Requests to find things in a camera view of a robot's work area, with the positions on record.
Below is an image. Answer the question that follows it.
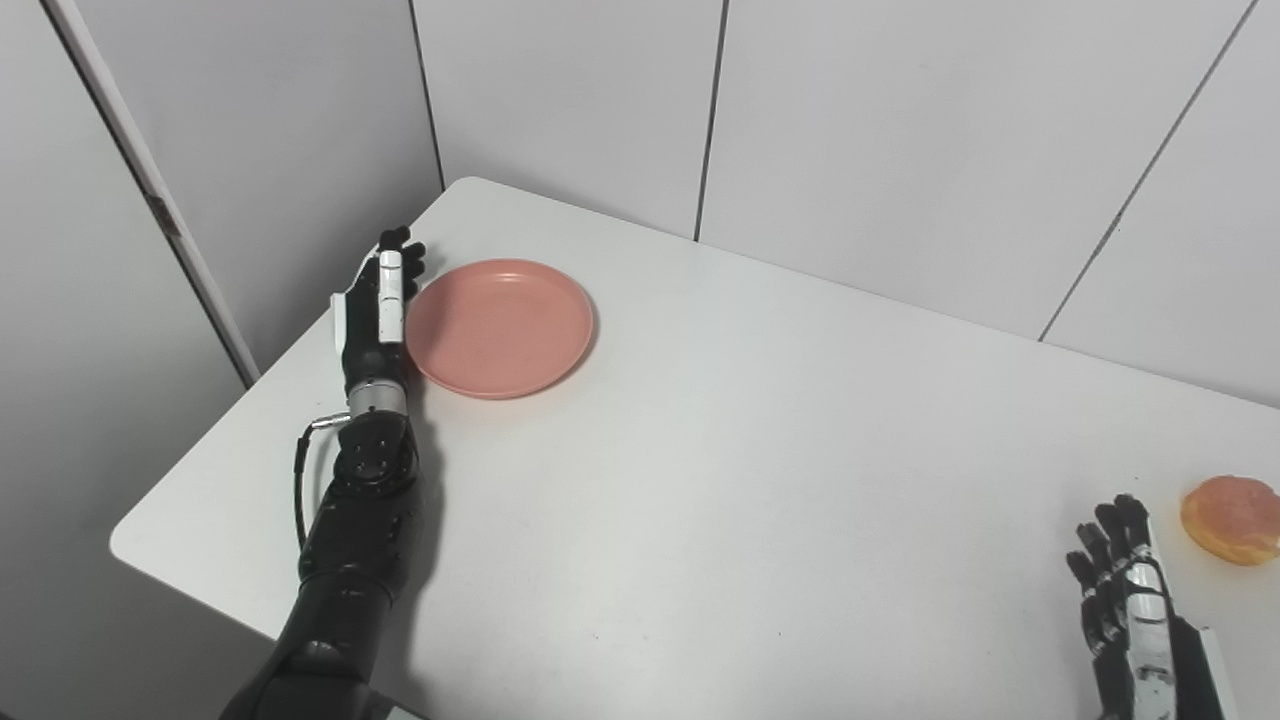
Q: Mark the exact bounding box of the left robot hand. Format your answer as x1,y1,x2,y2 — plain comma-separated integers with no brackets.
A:
331,226,428,393

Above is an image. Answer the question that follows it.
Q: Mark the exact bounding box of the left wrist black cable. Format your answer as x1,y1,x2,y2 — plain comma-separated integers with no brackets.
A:
293,413,352,553

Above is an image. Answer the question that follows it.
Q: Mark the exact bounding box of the pink plate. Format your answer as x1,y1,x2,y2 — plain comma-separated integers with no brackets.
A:
405,259,596,401

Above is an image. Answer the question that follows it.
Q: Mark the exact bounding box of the cream puff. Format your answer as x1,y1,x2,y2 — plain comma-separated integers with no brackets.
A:
1179,475,1280,567

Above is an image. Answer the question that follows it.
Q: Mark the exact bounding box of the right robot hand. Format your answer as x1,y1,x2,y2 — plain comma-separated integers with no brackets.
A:
1065,493,1239,720

